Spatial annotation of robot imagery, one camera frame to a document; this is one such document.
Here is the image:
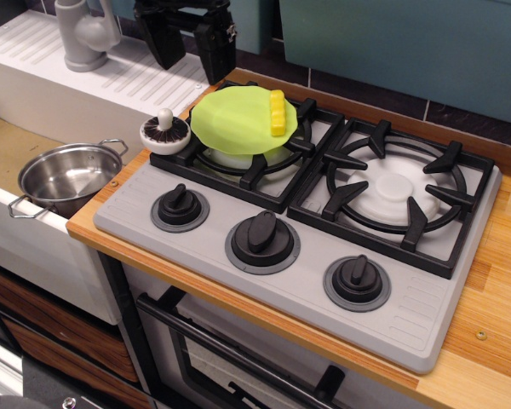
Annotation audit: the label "yellow toy fry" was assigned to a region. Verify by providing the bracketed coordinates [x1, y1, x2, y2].
[269, 89, 286, 136]

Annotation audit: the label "right black burner grate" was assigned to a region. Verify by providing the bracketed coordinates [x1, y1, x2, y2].
[288, 118, 502, 279]

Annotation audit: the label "toy oven door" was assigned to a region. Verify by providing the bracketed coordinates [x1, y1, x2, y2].
[135, 286, 418, 408]

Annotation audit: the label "grey toy faucet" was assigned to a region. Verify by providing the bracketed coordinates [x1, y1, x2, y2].
[55, 0, 121, 72]

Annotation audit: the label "left black burner grate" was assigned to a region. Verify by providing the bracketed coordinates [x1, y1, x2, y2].
[149, 98, 346, 214]

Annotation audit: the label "left black stove knob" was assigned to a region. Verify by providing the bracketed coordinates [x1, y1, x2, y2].
[151, 183, 210, 233]

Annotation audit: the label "white toy sink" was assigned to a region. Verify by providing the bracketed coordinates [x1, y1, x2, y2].
[0, 11, 208, 325]

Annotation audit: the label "right black stove knob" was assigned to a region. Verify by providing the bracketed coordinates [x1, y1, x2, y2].
[323, 255, 392, 313]

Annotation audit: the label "black burner grate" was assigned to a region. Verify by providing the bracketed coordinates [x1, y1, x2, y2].
[288, 118, 502, 279]
[149, 98, 346, 214]

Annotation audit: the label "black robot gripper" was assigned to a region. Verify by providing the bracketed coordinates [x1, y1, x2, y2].
[134, 1, 236, 84]

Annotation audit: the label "middle black stove knob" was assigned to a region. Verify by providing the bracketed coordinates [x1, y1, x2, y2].
[225, 210, 301, 275]

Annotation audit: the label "grey toy stove top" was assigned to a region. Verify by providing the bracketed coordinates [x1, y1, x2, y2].
[92, 84, 503, 376]

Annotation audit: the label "black stove knob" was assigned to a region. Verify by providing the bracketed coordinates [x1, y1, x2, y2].
[151, 183, 210, 233]
[323, 255, 392, 313]
[225, 210, 301, 275]

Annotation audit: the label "small steel pot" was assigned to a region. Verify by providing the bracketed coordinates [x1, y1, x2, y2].
[8, 139, 129, 219]

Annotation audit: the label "white toy mushroom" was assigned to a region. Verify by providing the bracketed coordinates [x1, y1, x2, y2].
[140, 108, 191, 156]

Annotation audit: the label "green plastic plate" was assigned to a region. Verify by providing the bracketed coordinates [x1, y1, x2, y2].
[191, 85, 298, 155]

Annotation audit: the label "wooden drawer fronts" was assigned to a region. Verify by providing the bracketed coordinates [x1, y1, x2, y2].
[0, 267, 152, 408]

